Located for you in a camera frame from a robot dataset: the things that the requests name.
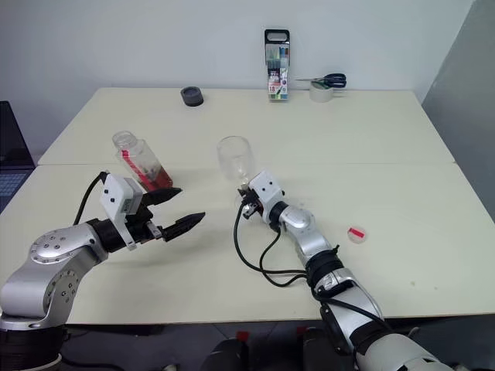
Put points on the white tape roll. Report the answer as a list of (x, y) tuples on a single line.
[(320, 94)]

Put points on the clear flask with red liquid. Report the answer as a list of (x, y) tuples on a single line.
[(135, 154)]

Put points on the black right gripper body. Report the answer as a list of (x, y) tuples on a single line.
[(252, 205)]

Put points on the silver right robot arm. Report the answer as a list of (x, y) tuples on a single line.
[(309, 239)]

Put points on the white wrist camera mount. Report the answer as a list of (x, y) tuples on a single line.
[(267, 185), (116, 193)]

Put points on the clear cap with red label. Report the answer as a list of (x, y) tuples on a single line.
[(356, 234)]

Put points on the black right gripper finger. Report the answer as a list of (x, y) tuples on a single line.
[(243, 192)]

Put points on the marker pen set box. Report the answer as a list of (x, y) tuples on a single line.
[(277, 77)]

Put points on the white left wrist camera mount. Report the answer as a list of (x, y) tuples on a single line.
[(116, 193)]

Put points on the dark round lid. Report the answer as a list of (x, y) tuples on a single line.
[(192, 96)]

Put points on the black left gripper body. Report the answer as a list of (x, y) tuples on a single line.
[(140, 226)]

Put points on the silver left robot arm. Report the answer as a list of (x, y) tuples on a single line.
[(46, 247)]

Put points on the clear wine glass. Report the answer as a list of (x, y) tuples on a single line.
[(232, 162)]

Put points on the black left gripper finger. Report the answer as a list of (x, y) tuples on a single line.
[(183, 225), (164, 194)]

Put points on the grey partition panel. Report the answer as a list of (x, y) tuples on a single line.
[(464, 96)]

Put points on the dark rounded shape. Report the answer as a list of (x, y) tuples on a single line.
[(226, 357)]

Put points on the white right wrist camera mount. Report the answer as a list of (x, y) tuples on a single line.
[(267, 185)]

